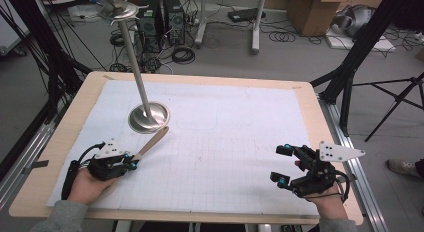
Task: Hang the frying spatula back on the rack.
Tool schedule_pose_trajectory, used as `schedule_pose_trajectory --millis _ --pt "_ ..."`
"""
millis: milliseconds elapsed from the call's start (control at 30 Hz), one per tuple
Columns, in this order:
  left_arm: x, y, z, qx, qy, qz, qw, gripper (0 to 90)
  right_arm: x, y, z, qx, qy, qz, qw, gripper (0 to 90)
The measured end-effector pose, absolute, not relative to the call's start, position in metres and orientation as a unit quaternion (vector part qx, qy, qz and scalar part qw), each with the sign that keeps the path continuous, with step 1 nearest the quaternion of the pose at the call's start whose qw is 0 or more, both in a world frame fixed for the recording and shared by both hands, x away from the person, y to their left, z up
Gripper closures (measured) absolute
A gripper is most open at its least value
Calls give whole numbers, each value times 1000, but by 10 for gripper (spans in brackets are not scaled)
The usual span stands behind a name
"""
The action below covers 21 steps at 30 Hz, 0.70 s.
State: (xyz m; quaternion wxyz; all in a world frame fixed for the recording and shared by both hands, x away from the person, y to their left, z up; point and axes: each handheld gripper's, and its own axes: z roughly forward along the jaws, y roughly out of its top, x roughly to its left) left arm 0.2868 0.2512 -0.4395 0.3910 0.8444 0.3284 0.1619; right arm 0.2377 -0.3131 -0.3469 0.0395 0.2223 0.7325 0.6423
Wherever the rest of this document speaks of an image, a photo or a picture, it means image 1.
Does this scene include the cardboard box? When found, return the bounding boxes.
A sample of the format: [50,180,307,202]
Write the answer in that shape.
[288,0,351,37]

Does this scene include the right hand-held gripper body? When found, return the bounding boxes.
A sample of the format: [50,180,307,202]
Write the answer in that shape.
[289,140,366,198]

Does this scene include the grey bag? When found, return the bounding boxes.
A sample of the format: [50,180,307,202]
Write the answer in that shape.
[333,4,374,38]

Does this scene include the white grid mat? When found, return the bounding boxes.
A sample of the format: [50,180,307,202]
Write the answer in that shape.
[46,79,321,216]

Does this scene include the beige slotted spatula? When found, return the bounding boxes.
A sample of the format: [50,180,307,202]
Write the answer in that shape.
[98,126,170,202]

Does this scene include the black tripod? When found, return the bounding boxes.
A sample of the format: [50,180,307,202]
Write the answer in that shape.
[352,71,424,143]

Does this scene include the black cable coil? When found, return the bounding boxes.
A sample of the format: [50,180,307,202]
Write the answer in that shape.
[171,45,196,65]
[268,30,297,44]
[109,33,126,48]

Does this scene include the black frame stand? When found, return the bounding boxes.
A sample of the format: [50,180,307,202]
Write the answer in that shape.
[309,0,424,138]
[0,0,93,180]

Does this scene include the aluminium rail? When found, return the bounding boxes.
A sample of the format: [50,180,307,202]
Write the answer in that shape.
[0,120,58,210]
[318,93,389,232]

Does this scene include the black computer tower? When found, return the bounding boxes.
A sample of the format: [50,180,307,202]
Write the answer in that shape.
[163,0,186,46]
[137,0,162,54]

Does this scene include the white stand leg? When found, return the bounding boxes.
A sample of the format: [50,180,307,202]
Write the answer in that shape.
[194,0,210,48]
[250,0,268,55]

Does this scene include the person's right hand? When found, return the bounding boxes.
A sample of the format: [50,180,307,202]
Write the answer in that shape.
[294,160,349,221]

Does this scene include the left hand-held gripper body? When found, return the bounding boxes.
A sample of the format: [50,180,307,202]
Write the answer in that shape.
[87,138,134,182]

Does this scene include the black flat device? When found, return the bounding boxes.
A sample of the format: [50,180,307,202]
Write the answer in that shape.
[227,7,267,24]

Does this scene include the person's left hand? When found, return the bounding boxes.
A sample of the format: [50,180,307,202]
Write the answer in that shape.
[67,167,118,206]

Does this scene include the steel utensil hanging stand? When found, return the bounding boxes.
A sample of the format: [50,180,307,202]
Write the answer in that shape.
[98,0,171,135]

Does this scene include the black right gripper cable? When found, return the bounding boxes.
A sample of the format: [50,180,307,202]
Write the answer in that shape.
[304,170,351,203]

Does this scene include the white cabinet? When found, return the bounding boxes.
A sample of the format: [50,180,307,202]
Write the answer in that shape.
[0,0,30,56]

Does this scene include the white flat board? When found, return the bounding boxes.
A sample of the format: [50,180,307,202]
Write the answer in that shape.
[324,26,397,54]

